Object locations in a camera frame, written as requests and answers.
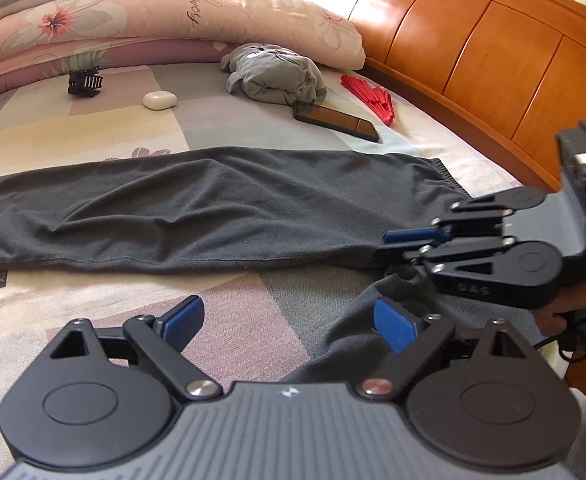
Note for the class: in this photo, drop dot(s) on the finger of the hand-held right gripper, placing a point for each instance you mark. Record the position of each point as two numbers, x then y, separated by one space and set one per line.
413 235
468 255

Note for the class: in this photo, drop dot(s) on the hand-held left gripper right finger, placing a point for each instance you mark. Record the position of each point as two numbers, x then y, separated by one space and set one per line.
393 325

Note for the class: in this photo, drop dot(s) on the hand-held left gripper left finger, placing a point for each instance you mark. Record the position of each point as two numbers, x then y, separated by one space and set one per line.
185 317

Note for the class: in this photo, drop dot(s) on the dark grey pants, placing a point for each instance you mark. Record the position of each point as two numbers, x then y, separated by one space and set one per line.
223 200

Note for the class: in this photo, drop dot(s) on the person's right hand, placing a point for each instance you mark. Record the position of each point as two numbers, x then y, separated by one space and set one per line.
578 297

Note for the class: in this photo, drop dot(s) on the black smartphone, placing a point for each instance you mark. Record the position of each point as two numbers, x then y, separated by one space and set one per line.
335 120

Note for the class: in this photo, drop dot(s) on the red folding fan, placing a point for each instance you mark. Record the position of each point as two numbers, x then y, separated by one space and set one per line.
368 97

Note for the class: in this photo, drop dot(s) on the folded grey cat-print garment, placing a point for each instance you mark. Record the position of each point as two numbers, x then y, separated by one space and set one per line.
273 75

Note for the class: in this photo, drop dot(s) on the wooden bed headboard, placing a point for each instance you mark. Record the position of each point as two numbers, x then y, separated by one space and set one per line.
473 25

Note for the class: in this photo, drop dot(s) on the white earbuds case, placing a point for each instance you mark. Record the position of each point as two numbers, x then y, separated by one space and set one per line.
159 100

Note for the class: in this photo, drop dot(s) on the black hair claw clip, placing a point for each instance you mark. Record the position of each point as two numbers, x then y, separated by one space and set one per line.
85 82

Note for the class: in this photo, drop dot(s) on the folded pink floral quilt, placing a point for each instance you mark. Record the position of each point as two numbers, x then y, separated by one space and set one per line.
173 15

